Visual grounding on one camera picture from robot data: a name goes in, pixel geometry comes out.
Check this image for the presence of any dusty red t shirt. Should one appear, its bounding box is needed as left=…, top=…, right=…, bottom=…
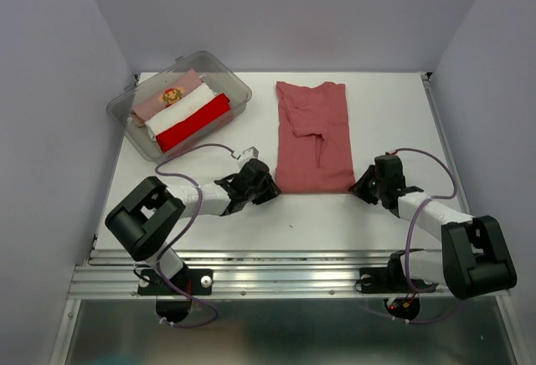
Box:
left=275, top=81, right=355, bottom=193

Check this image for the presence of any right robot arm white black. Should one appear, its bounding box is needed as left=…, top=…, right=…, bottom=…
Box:
left=348, top=152, right=518, bottom=300

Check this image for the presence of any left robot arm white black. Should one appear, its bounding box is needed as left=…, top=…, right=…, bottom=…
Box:
left=105, top=158, right=281, bottom=297

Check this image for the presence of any red rolled t shirt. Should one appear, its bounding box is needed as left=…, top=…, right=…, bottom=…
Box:
left=156, top=93, right=230, bottom=152

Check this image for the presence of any white rolled t shirt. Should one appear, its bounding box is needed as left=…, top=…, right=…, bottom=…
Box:
left=145, top=83, right=216, bottom=141

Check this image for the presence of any clear plastic storage bin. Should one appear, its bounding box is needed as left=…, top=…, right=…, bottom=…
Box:
left=106, top=51, right=252, bottom=163

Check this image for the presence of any pink rolled mario t shirt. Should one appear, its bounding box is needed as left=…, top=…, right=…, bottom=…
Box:
left=131, top=69, right=203, bottom=127

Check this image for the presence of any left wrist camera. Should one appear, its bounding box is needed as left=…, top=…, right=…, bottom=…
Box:
left=235, top=147, right=259, bottom=162

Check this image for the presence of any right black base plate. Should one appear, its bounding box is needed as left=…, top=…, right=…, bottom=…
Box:
left=355, top=266, right=414, bottom=294

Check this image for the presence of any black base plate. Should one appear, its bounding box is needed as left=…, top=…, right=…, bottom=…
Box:
left=355, top=266, right=414, bottom=294
left=133, top=265, right=214, bottom=296

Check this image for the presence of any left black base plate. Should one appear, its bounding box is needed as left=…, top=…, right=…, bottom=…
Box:
left=133, top=265, right=214, bottom=296

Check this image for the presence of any aluminium frame rail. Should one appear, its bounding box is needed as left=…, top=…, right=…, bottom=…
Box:
left=67, top=249, right=513, bottom=299

